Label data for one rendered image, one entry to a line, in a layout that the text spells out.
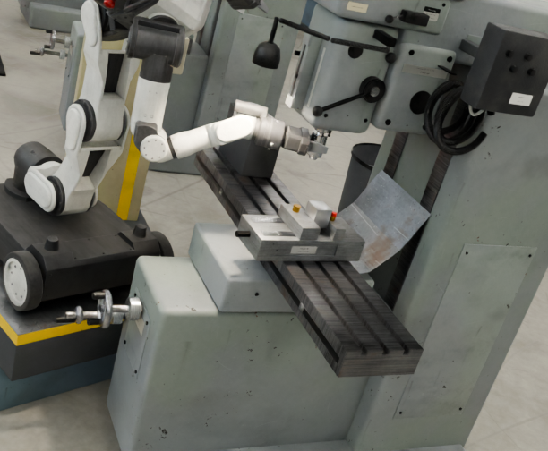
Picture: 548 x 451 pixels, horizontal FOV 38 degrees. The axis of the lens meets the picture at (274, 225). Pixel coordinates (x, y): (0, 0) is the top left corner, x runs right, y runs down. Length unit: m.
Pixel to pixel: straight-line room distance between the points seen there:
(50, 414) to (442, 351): 1.39
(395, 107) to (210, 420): 1.13
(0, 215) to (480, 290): 1.69
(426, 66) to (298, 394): 1.13
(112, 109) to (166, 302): 0.72
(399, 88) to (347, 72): 0.17
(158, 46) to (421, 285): 1.07
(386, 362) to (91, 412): 1.35
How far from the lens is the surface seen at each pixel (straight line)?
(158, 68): 2.26
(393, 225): 2.57
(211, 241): 2.46
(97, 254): 2.82
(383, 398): 2.78
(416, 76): 2.30
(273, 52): 2.15
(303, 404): 2.73
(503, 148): 2.44
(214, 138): 2.31
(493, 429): 3.71
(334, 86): 2.21
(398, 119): 2.33
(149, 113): 2.28
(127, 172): 4.18
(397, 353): 2.06
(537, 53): 2.18
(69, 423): 3.01
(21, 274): 2.75
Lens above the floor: 1.98
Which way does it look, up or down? 25 degrees down
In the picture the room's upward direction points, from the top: 16 degrees clockwise
